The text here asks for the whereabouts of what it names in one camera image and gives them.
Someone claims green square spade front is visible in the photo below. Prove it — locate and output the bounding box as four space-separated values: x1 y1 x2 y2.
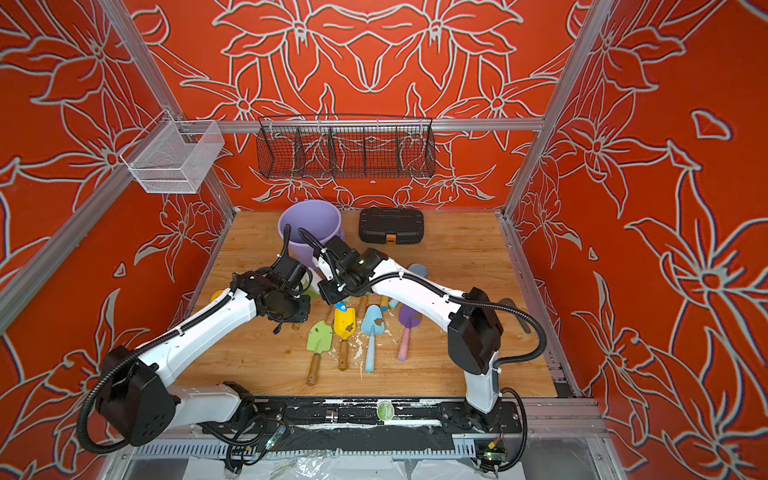
306 321 333 386

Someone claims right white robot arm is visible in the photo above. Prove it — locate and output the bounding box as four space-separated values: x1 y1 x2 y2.
299 228 547 414

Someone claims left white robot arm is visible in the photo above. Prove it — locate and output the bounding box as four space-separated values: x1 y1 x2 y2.
75 254 313 455

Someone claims purple plastic bucket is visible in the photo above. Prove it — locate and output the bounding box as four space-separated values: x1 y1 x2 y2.
278 200 345 269

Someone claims light blue trowel front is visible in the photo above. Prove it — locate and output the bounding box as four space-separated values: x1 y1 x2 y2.
361 305 386 373

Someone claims light blue trowel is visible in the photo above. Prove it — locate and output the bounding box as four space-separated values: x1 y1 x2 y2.
361 305 386 373
388 263 428 310

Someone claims light blue trowel back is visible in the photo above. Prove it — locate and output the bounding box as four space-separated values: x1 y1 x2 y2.
388 263 428 310

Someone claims yellow square spade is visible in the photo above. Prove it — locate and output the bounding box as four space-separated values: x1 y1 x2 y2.
333 307 357 371

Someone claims black plastic tool case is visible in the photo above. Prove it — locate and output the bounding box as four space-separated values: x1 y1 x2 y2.
358 207 425 245

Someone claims green round sticker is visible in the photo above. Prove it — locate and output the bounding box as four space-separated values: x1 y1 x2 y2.
376 400 395 422

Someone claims black hex key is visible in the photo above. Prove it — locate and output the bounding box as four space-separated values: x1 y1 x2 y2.
499 298 532 334

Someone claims green trowel wooden handle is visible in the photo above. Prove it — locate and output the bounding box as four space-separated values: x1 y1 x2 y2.
357 295 368 319

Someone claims purple trowel pink handle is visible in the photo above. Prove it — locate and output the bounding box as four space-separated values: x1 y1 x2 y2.
397 304 422 362

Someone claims black wire wall basket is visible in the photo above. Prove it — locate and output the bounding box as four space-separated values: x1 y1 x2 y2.
256 115 437 179

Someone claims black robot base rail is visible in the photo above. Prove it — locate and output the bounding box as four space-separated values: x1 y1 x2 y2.
203 395 523 454

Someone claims white wire mesh basket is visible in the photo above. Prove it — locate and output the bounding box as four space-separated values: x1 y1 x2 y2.
118 110 225 194

